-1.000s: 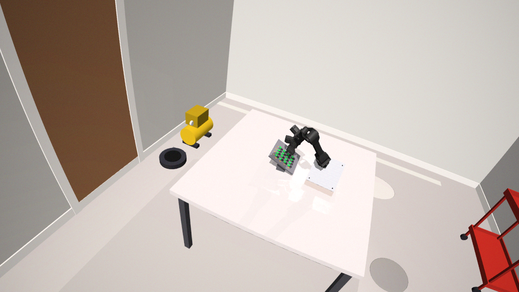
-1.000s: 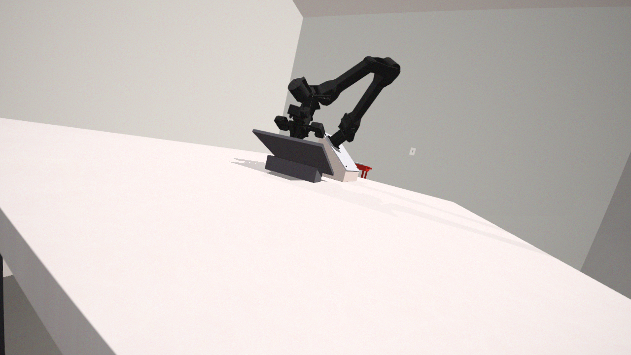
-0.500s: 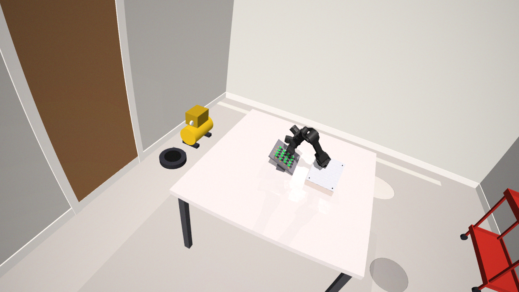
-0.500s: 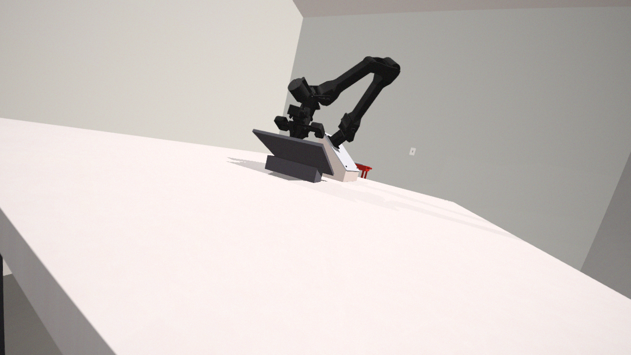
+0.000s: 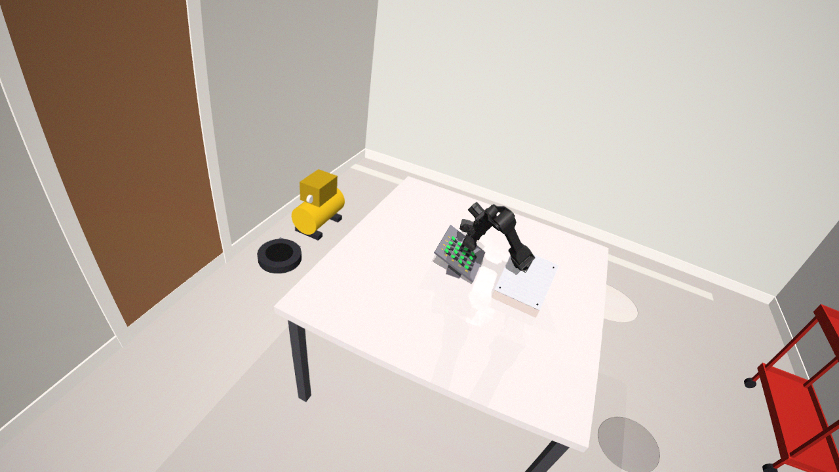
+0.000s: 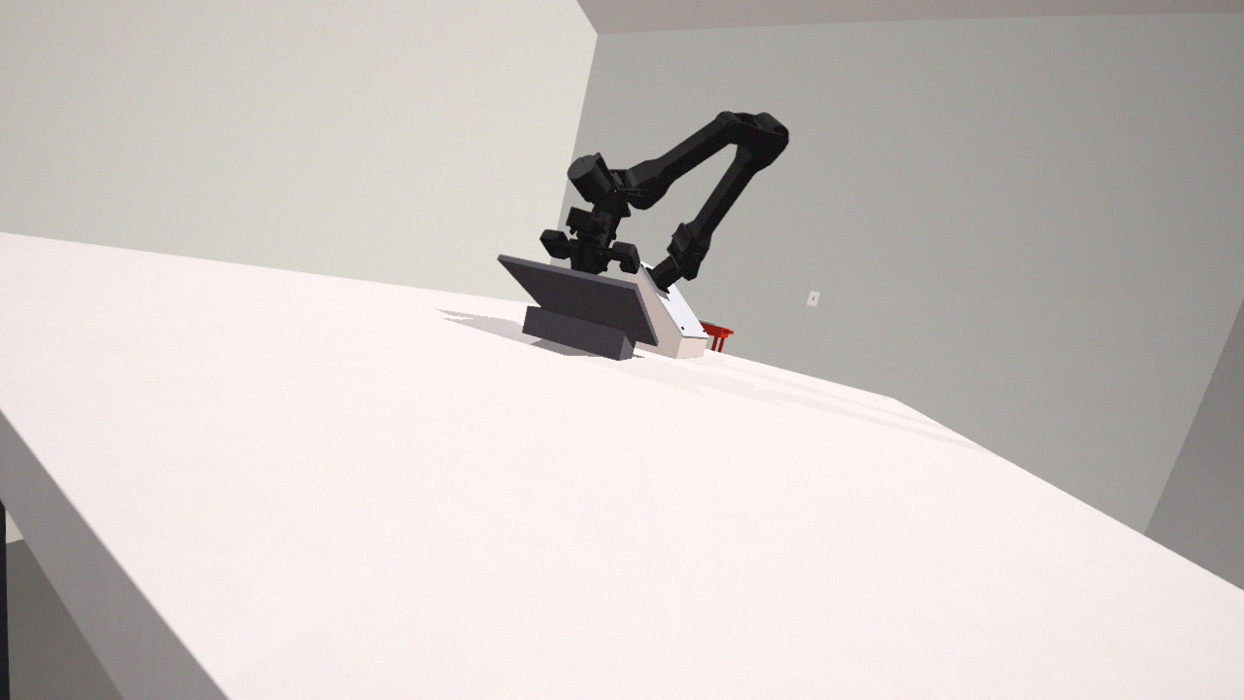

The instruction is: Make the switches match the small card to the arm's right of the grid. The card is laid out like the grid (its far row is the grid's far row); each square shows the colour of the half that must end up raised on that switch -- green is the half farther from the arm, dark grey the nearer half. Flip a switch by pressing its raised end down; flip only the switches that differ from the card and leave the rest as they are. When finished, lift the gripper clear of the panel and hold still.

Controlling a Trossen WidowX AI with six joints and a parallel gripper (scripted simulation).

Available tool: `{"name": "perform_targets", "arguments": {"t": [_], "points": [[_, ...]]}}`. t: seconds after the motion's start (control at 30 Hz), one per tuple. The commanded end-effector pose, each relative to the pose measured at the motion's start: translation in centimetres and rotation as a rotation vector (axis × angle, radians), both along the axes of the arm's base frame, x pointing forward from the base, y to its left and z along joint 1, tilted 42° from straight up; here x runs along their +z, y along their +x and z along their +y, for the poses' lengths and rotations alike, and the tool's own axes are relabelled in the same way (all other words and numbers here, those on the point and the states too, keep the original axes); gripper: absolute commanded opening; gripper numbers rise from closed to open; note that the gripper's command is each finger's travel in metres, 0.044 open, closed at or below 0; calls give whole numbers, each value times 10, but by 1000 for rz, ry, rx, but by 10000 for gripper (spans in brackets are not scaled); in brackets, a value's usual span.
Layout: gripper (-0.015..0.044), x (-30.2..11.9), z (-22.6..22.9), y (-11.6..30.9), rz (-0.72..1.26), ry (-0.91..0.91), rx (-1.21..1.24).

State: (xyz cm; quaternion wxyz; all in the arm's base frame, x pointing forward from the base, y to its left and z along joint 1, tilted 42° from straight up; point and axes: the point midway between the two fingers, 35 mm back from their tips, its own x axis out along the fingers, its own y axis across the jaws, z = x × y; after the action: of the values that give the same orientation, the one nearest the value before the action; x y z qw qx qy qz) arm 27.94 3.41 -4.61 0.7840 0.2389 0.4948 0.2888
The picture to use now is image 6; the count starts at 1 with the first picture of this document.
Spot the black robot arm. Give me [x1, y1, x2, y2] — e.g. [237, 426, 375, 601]
[566, 111, 789, 293]

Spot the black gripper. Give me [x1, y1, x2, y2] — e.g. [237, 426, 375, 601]
[539, 215, 639, 275]

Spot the grey switch panel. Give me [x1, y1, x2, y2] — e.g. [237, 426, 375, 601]
[498, 254, 659, 361]

